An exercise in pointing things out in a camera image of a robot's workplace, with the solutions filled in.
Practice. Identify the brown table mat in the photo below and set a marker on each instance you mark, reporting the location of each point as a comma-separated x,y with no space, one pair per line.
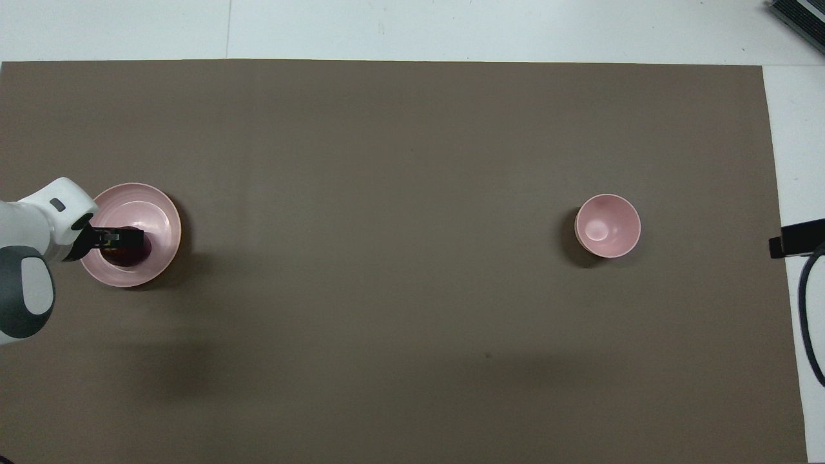
387,322

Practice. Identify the dark red apple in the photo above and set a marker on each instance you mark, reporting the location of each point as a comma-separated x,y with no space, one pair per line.
132,258

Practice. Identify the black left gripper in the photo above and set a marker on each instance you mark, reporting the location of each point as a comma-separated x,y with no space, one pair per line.
82,248

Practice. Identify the pink bowl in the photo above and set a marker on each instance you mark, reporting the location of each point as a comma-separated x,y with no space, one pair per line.
607,225

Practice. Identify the dark ribbed device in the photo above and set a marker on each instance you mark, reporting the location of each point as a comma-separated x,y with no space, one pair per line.
802,19

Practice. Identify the pink plate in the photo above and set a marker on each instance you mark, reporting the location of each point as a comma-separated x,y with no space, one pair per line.
161,219

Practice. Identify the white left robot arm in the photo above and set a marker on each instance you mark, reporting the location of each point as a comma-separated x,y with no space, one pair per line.
32,225

